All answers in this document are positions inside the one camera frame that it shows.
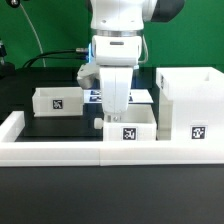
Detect white front drawer tray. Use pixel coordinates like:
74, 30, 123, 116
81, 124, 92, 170
94, 104, 157, 141

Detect white drawer tray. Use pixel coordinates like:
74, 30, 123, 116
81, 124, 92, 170
94, 104, 157, 141
32, 87, 84, 117

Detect black stand at left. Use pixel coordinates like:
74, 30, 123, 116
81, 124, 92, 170
0, 39, 15, 80

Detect white U-shaped fence frame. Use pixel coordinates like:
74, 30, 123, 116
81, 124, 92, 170
0, 111, 224, 167

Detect white drawer cabinet box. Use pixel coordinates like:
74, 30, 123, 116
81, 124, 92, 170
156, 67, 224, 142

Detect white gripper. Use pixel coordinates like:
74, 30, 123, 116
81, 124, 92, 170
77, 63, 133, 122

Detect black cables at base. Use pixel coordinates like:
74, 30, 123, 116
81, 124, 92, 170
21, 47, 90, 69

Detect white fiducial marker sheet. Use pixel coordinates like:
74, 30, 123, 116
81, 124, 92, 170
84, 89, 153, 104

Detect white thin cable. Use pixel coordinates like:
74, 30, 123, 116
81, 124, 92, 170
19, 3, 47, 68

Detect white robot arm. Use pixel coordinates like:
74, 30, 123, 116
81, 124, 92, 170
77, 0, 186, 122

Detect white rear drawer tray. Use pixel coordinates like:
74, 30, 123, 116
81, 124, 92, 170
32, 87, 84, 117

